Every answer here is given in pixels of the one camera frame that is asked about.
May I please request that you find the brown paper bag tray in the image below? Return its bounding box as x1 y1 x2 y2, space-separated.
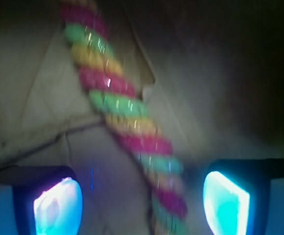
0 0 284 235

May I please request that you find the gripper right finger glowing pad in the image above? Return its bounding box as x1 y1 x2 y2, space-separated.
202 158 284 235

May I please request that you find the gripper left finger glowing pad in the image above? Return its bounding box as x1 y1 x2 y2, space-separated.
0 165 83 235

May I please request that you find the multicolored twisted rope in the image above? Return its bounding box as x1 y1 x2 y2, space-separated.
60 0 189 235

